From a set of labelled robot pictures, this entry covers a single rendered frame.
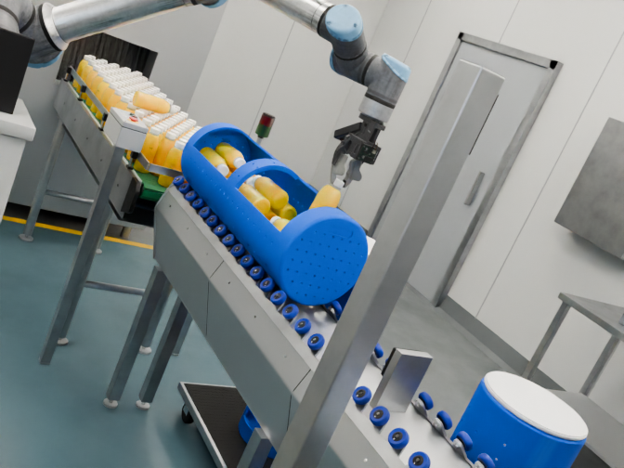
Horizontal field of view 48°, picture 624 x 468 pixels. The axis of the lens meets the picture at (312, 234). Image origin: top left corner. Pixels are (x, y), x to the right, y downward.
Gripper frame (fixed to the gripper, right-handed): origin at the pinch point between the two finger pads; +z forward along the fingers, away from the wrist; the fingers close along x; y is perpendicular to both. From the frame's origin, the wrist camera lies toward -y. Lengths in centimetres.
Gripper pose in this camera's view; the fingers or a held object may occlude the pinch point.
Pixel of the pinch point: (338, 180)
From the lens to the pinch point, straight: 200.8
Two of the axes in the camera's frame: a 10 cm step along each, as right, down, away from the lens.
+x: 8.0, 2.1, 5.7
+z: -4.1, 8.8, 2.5
